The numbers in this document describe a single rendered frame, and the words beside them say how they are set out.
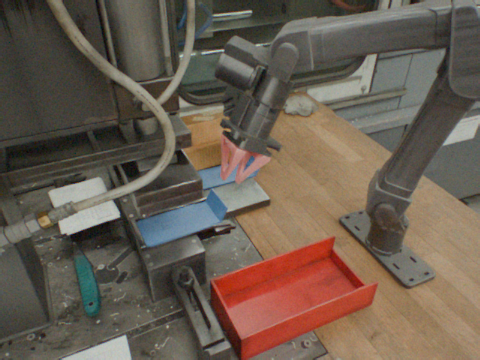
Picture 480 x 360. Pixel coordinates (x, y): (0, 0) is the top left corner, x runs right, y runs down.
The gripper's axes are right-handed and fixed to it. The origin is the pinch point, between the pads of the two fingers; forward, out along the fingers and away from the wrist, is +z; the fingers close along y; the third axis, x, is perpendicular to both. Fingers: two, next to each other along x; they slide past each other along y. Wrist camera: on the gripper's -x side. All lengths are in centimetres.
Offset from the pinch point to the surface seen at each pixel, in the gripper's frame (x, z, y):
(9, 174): 3.5, 5.4, 34.7
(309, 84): -54, -18, -52
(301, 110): -40, -11, -41
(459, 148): -56, -18, -150
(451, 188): -58, 1, -167
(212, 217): 1.6, 8.0, 1.2
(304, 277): 13.9, 10.5, -14.6
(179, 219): -0.6, 10.7, 6.1
